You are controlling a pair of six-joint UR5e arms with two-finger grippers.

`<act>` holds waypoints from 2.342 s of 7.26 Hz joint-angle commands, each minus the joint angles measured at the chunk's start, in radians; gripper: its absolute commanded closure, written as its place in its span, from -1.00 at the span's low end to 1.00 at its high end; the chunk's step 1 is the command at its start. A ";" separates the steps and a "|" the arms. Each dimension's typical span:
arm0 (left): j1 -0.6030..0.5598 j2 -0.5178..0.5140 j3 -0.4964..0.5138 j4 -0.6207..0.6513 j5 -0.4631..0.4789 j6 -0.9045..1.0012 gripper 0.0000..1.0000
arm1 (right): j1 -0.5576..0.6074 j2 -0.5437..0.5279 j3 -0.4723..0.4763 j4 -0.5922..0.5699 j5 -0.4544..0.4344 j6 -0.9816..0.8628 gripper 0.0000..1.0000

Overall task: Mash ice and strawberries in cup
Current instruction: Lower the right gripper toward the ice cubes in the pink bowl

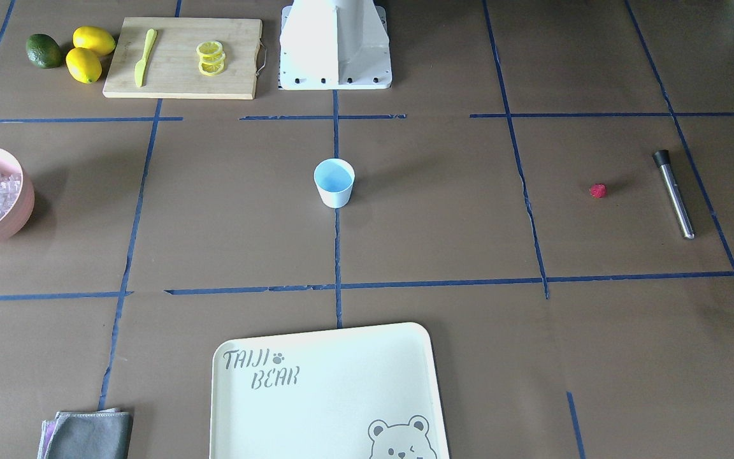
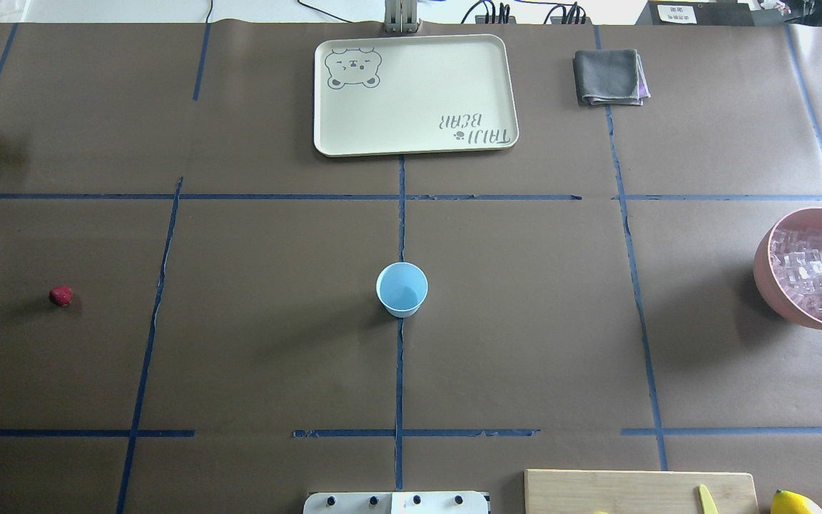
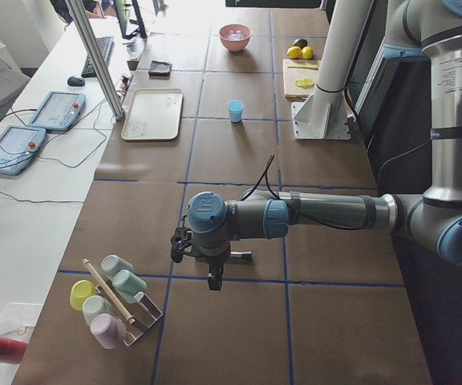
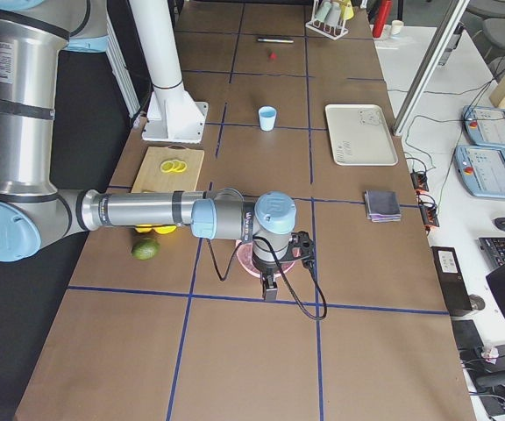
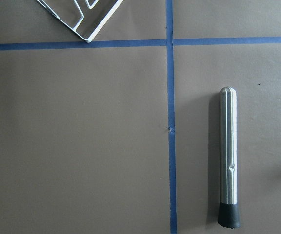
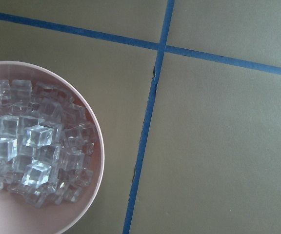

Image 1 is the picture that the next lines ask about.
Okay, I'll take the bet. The light blue plastic cup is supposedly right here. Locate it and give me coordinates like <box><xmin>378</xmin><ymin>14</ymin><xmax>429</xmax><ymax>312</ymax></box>
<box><xmin>313</xmin><ymin>159</ymin><xmax>356</xmax><ymax>209</ymax></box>

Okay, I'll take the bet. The cream bear tray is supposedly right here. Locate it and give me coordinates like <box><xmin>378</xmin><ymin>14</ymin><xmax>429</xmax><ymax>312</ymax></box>
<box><xmin>208</xmin><ymin>322</ymin><xmax>450</xmax><ymax>458</ymax></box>

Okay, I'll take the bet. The lemon slices stack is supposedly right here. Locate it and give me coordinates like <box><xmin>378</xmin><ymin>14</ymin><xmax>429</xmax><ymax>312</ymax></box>
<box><xmin>196</xmin><ymin>40</ymin><xmax>226</xmax><ymax>77</ymax></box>

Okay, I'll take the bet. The red strawberry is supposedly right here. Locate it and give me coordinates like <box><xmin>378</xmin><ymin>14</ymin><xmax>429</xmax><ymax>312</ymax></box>
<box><xmin>589</xmin><ymin>183</ymin><xmax>608</xmax><ymax>200</ymax></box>

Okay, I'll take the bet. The wooden cutting board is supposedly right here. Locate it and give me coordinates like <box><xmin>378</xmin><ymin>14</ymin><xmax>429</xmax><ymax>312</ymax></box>
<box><xmin>103</xmin><ymin>17</ymin><xmax>263</xmax><ymax>101</ymax></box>

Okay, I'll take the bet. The yellow plastic knife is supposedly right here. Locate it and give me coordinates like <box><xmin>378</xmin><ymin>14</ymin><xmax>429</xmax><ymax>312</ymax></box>
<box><xmin>134</xmin><ymin>29</ymin><xmax>157</xmax><ymax>88</ymax></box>

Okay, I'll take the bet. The steel muddler black tip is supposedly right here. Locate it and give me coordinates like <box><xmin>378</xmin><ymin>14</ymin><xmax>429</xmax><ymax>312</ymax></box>
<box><xmin>652</xmin><ymin>149</ymin><xmax>695</xmax><ymax>240</ymax></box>

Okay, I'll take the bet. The yellow lemon lower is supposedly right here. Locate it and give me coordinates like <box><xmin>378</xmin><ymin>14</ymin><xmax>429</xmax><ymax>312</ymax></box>
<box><xmin>65</xmin><ymin>47</ymin><xmax>103</xmax><ymax>84</ymax></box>

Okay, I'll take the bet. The yellow lemon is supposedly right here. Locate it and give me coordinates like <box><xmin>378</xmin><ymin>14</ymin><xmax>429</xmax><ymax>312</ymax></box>
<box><xmin>65</xmin><ymin>47</ymin><xmax>103</xmax><ymax>84</ymax></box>
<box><xmin>73</xmin><ymin>25</ymin><xmax>117</xmax><ymax>56</ymax></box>

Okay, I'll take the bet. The yellow lemon upper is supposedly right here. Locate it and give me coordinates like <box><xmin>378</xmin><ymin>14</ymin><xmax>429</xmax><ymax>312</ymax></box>
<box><xmin>73</xmin><ymin>25</ymin><xmax>117</xmax><ymax>56</ymax></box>

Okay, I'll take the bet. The green avocado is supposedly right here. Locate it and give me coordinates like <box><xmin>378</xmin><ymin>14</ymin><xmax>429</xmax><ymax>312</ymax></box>
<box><xmin>25</xmin><ymin>34</ymin><xmax>64</xmax><ymax>69</ymax></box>

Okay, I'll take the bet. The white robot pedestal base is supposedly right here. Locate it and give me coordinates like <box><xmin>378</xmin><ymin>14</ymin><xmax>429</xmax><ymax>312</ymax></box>
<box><xmin>278</xmin><ymin>1</ymin><xmax>393</xmax><ymax>91</ymax></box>

